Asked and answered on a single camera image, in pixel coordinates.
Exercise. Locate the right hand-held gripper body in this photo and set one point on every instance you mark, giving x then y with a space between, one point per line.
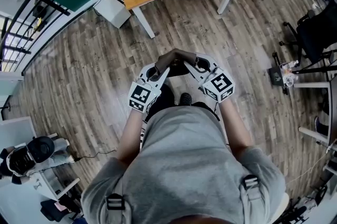
219 85

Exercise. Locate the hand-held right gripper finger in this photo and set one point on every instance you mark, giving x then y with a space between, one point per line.
193 71

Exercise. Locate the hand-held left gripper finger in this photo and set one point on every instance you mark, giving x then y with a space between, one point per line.
162 77

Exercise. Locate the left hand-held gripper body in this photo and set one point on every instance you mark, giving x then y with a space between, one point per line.
139 95

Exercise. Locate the person's right forearm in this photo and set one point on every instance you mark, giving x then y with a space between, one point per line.
235 125

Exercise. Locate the person's left forearm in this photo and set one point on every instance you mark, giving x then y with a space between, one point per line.
131 133

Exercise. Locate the person's black trouser leg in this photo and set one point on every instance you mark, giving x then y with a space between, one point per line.
164 99

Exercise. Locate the person's black shoe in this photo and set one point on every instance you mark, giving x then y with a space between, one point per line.
186 99

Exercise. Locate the person's grey t-shirt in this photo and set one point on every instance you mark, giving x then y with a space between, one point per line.
184 165

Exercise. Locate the white box appliance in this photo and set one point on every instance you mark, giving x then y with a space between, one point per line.
111 10

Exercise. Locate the black mesh office chair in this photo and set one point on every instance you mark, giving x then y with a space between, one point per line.
314 33

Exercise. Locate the black metal railing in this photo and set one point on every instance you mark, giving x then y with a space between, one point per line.
29 28

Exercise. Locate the white desk with drawers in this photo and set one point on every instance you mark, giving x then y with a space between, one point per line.
15 133

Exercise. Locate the black bag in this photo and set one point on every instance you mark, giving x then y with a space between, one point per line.
59 208

